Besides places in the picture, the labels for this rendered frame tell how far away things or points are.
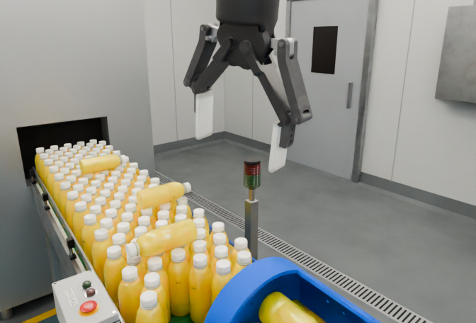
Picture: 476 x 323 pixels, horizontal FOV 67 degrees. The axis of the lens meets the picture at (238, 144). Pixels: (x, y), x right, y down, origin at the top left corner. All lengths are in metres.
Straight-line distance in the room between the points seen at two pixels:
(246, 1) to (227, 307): 0.55
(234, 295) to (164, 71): 4.86
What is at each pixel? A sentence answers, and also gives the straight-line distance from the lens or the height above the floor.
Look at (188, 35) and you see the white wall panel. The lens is 5.65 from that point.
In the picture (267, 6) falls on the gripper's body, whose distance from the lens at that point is 0.43.
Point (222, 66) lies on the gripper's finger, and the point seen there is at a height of 1.65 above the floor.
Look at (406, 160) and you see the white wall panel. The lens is 4.28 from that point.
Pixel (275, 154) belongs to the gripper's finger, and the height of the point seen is 1.54.
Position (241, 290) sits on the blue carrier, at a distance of 0.75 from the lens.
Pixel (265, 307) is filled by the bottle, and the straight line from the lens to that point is 0.78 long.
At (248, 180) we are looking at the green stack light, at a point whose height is 1.19.
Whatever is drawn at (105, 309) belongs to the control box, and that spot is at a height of 1.10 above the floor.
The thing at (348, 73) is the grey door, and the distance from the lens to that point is 4.43.
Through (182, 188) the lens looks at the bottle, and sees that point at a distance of 1.37.
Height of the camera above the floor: 1.68
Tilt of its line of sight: 16 degrees down
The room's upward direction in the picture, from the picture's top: straight up
